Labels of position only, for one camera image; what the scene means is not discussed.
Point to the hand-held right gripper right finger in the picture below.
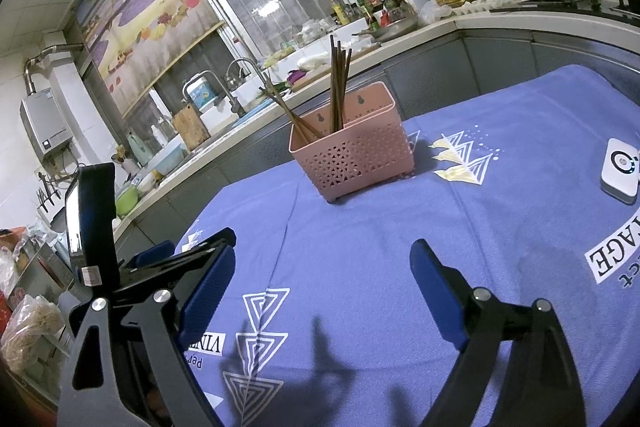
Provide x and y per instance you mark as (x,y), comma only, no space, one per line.
(440,297)

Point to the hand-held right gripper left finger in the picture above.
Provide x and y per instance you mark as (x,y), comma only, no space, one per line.
(210,292)

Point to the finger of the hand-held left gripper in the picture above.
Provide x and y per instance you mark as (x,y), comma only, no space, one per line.
(150,253)
(210,239)

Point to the pink perforated utensil basket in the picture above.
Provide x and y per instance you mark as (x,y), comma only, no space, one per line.
(350,162)

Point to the bundle of chopsticks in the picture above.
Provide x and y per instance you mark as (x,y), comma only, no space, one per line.
(334,97)

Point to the green bowl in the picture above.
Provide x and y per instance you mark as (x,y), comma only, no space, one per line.
(126,202)

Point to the blue printed blanket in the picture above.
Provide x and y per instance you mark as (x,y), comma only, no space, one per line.
(375,257)

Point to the light blue basin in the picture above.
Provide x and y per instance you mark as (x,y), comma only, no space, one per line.
(167,159)

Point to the pale green kettle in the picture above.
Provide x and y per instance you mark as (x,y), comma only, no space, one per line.
(140,149)

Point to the wooden cutting board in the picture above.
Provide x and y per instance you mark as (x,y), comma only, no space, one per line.
(190,127)

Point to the white slim bottle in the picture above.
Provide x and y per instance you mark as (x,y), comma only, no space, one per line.
(160,134)

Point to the clear plastic bag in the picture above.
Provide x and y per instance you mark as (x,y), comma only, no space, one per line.
(30,332)

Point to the blue label detergent bottle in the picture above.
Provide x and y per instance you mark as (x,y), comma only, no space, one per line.
(202,94)

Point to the angular chrome faucet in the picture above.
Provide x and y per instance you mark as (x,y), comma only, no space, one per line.
(220,82)

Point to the metal exhaust pipe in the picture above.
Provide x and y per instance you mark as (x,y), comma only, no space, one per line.
(52,51)

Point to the curved chrome faucet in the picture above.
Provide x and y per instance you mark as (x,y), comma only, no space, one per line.
(245,62)

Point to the white rounded electronic device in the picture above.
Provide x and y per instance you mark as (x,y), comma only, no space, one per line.
(620,177)

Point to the grey kitchen counter cabinet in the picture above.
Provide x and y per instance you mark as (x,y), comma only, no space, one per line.
(440,67)

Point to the metal plate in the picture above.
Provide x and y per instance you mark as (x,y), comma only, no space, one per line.
(395,28)

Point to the black wall hook rack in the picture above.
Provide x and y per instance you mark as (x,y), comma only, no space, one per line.
(47,192)

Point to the grey wall water heater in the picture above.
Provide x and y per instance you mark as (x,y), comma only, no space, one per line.
(45,127)

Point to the fruit landscape wall poster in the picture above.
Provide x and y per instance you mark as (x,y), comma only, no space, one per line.
(140,17)

